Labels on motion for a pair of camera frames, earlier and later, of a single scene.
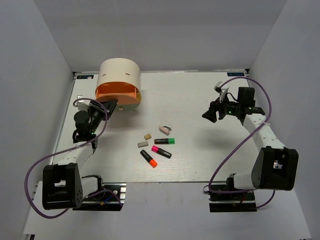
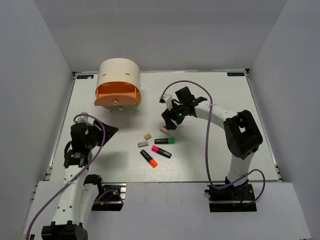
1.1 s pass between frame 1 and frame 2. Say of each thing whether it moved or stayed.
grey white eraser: stayed
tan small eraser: stayed
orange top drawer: stayed
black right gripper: moved
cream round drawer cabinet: stayed
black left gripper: moved
